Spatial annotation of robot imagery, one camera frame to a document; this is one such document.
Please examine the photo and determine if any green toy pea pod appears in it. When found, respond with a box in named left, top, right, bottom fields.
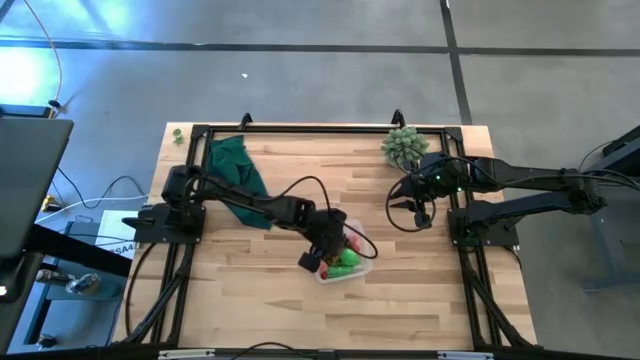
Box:
left=325, top=264, right=365, bottom=280

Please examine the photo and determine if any clear plastic tupperware container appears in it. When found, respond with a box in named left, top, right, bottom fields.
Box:
left=314, top=217, right=375, bottom=285

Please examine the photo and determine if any green artificial succulent plant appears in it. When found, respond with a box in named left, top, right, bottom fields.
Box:
left=380, top=125, right=431, bottom=169

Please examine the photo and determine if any grey side desk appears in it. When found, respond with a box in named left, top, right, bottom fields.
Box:
left=0, top=115, right=75, bottom=259

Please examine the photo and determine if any black bulky floor object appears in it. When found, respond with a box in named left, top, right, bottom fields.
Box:
left=0, top=249, right=46, bottom=354

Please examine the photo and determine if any white paper label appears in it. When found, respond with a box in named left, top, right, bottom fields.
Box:
left=94, top=209, right=139, bottom=261

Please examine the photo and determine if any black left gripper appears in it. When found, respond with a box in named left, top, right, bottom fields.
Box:
left=299, top=208, right=350, bottom=262

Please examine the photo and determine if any white table edge clamp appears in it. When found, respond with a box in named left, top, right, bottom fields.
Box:
left=158, top=349, right=216, bottom=360
left=437, top=350, right=495, bottom=360

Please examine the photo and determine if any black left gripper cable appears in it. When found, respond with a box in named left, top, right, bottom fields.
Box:
left=269, top=174, right=379, bottom=260

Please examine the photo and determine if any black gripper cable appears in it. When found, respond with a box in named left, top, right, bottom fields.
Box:
left=384, top=157, right=481, bottom=234
left=269, top=174, right=379, bottom=260

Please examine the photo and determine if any black aluminium table frame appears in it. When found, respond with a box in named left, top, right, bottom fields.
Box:
left=112, top=123, right=539, bottom=351

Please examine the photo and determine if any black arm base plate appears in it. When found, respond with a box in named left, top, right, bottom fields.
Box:
left=122, top=204, right=207, bottom=245
left=447, top=207, right=521, bottom=247

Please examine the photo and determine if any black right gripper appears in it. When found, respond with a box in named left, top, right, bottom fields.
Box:
left=388, top=153, right=469, bottom=212

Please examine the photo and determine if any grey metal side table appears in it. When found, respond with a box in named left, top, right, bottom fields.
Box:
left=582, top=124, right=640, bottom=291

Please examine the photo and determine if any black table edge cable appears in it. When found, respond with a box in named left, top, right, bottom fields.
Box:
left=227, top=341, right=316, bottom=360

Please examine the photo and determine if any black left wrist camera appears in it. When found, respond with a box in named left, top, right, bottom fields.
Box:
left=298, top=251, right=323, bottom=274

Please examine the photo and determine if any yellow hanging cable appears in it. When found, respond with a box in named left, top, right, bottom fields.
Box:
left=22, top=0, right=64, bottom=119

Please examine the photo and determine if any white floor cable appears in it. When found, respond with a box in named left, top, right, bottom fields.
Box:
left=34, top=193, right=151, bottom=225

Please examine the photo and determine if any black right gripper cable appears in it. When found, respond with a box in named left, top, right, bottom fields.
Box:
left=384, top=157, right=481, bottom=234

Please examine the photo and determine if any dark green cloth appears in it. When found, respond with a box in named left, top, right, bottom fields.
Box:
left=206, top=134, right=276, bottom=231

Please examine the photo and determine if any black desk leg bar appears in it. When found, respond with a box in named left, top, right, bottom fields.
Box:
left=24, top=224, right=134, bottom=279

